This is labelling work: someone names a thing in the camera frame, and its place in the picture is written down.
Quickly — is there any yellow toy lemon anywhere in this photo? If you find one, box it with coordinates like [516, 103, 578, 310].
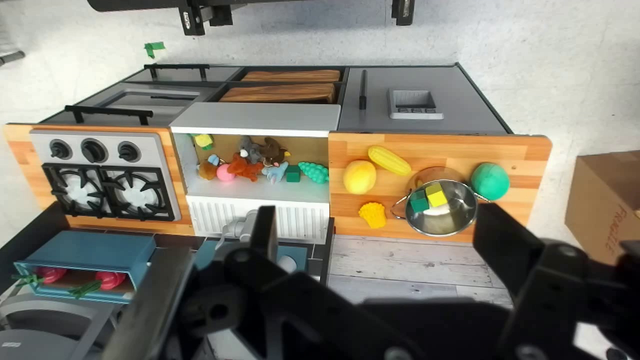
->
[345, 159, 378, 194]

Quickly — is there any toy kitchen play set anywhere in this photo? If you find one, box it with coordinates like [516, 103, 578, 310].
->
[5, 63, 552, 239]

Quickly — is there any white toy sink basin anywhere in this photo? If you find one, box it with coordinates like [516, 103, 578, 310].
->
[171, 101, 340, 241]

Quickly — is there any orange brown toy in sink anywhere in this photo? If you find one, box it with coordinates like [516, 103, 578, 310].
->
[229, 155, 263, 181]

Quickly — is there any cardboard box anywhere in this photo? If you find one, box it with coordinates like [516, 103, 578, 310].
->
[565, 150, 640, 263]

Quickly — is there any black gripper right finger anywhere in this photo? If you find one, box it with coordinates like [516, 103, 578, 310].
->
[473, 204, 545, 298]

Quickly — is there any green toy vegetable in sink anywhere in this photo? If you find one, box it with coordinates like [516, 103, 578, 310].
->
[299, 162, 328, 184]

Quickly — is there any green toy ball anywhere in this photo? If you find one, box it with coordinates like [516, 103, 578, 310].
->
[470, 162, 510, 199]

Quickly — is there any pink toy in sink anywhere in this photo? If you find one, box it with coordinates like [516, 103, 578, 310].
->
[216, 163, 237, 181]

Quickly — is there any teal planter box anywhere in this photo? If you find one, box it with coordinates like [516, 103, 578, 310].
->
[15, 229, 157, 304]

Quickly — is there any green and yellow sponge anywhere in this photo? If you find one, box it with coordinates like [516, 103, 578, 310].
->
[408, 181, 451, 213]

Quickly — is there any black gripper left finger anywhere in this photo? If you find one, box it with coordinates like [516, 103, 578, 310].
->
[251, 206, 277, 259]

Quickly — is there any grey toy stove top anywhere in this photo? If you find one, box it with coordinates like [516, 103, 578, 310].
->
[30, 130, 180, 222]

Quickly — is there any steel cooking pot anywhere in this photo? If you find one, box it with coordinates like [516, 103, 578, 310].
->
[391, 165, 478, 235]

